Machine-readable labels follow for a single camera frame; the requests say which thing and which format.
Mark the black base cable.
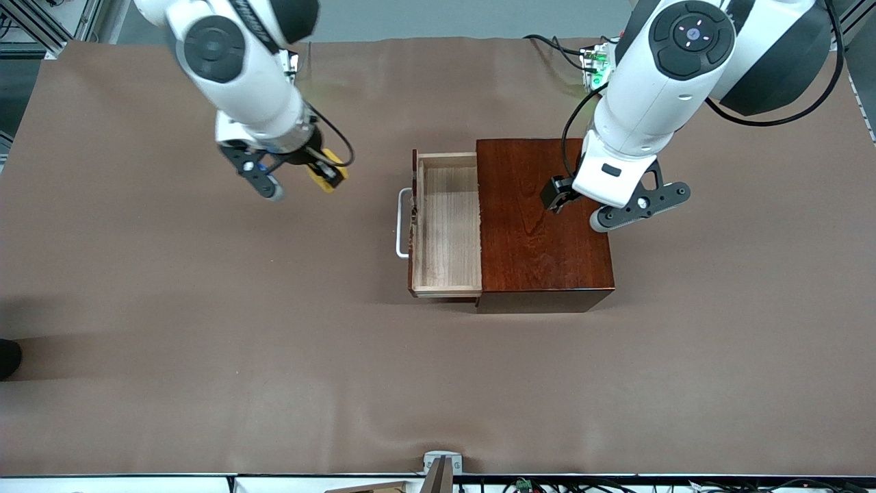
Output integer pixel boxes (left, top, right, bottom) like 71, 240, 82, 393
524, 33, 591, 73

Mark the grey metal clamp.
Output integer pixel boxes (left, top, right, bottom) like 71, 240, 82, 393
422, 451, 463, 493

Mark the brown table cover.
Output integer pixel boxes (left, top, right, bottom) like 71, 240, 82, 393
0, 36, 876, 478

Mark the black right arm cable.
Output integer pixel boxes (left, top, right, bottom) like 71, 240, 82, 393
301, 103, 357, 169

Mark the black round object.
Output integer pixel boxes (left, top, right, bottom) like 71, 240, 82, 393
0, 338, 23, 381

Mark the aluminium frame profile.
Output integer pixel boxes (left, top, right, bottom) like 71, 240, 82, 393
0, 0, 103, 61
845, 0, 876, 31

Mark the wooden drawer with white handle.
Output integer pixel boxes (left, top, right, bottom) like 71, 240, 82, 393
396, 149, 484, 300

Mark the dark wooden cabinet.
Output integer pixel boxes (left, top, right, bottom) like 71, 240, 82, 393
475, 138, 616, 314

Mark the yellow block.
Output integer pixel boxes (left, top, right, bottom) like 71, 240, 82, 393
305, 147, 350, 194

